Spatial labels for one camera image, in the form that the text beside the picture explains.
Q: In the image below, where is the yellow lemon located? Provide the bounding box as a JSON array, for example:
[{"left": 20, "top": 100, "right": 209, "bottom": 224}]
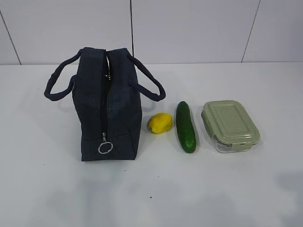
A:
[{"left": 147, "top": 113, "right": 173, "bottom": 134}]

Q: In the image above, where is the green cucumber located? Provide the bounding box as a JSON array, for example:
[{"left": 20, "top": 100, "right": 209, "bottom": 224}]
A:
[{"left": 175, "top": 101, "right": 196, "bottom": 153}]

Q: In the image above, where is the navy blue lunch bag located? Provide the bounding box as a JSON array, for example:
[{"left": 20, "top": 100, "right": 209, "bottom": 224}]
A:
[{"left": 44, "top": 47, "right": 166, "bottom": 161}]

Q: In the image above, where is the glass container green lid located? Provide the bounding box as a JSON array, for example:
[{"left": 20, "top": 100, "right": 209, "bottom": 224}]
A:
[{"left": 201, "top": 100, "right": 260, "bottom": 153}]

